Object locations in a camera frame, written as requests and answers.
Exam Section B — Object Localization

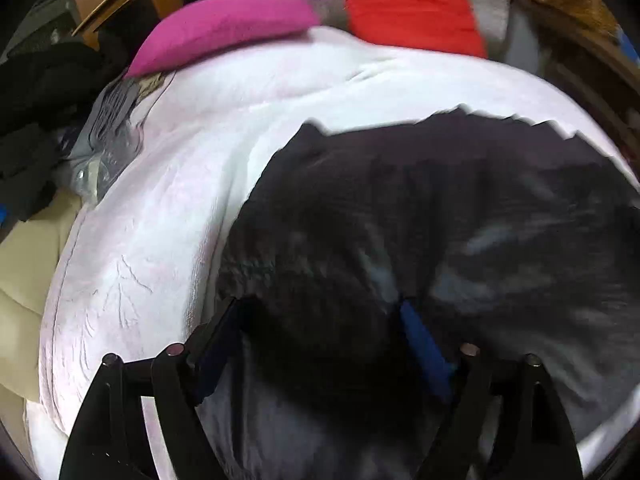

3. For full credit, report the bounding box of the cream leather sofa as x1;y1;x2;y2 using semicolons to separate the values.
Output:
0;192;83;401

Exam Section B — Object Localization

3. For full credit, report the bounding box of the red pillow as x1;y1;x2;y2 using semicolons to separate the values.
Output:
336;0;488;58

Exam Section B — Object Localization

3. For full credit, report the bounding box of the magenta pillow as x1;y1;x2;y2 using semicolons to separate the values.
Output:
124;0;321;78

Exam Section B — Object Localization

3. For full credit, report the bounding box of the black quilted zip jacket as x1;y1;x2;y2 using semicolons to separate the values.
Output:
197;105;640;480

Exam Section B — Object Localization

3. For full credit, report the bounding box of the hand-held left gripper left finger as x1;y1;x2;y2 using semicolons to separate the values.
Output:
59;296;246;480

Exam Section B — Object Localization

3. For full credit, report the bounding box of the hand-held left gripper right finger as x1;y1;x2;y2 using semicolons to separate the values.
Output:
400;300;583;480

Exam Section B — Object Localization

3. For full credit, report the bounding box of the wooden side table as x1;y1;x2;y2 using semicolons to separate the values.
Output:
520;0;640;161

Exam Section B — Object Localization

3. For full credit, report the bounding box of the white blanket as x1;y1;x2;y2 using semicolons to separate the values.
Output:
25;25;640;480

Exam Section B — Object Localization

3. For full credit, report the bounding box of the pile of black jackets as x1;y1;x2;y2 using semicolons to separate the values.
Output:
0;42;131;221

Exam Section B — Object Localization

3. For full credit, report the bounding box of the grey cloth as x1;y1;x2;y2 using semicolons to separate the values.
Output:
65;72;176;201

